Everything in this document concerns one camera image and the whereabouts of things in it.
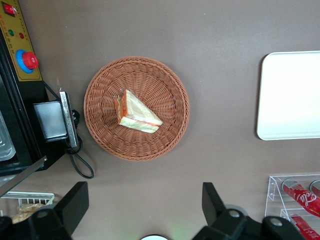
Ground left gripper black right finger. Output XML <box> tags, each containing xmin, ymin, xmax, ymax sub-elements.
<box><xmin>201</xmin><ymin>182</ymin><xmax>227</xmax><ymax>228</ymax></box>

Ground clear acrylic bottle rack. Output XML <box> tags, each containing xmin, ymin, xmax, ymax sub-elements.
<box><xmin>264</xmin><ymin>173</ymin><xmax>320</xmax><ymax>240</ymax></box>

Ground wrapped bread pack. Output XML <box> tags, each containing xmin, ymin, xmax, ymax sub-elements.
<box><xmin>11</xmin><ymin>202</ymin><xmax>47</xmax><ymax>225</ymax></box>

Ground metal sealer handle bar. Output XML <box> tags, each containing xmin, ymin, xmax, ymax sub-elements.
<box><xmin>0</xmin><ymin>155</ymin><xmax>48</xmax><ymax>198</ymax></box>

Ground red cola bottle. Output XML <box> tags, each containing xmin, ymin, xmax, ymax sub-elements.
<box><xmin>287</xmin><ymin>213</ymin><xmax>320</xmax><ymax>240</ymax></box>
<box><xmin>309</xmin><ymin>179</ymin><xmax>320</xmax><ymax>198</ymax></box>
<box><xmin>281</xmin><ymin>178</ymin><xmax>320</xmax><ymax>218</ymax></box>

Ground black machine power cable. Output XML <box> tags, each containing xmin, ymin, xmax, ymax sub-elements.
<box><xmin>63</xmin><ymin>109</ymin><xmax>95</xmax><ymax>180</ymax></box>

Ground cream plastic serving tray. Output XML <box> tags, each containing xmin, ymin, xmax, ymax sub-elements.
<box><xmin>256</xmin><ymin>50</ymin><xmax>320</xmax><ymax>141</ymax></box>

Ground clear plastic container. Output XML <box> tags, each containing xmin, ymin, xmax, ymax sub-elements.
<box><xmin>0</xmin><ymin>107</ymin><xmax>16</xmax><ymax>162</ymax></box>

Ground round brown wicker basket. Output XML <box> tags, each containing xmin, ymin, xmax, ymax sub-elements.
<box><xmin>83</xmin><ymin>55</ymin><xmax>190</xmax><ymax>162</ymax></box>

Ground black sealing machine yellow panel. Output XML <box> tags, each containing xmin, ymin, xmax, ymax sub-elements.
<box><xmin>0</xmin><ymin>0</ymin><xmax>82</xmax><ymax>177</ymax></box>

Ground triangular sandwich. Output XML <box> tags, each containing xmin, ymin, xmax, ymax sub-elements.
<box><xmin>113</xmin><ymin>89</ymin><xmax>164</xmax><ymax>134</ymax></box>

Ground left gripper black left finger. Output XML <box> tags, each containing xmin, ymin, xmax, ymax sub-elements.
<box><xmin>51</xmin><ymin>181</ymin><xmax>90</xmax><ymax>237</ymax></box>

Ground white wire basket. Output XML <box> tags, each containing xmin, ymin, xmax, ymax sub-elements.
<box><xmin>0</xmin><ymin>191</ymin><xmax>56</xmax><ymax>218</ymax></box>

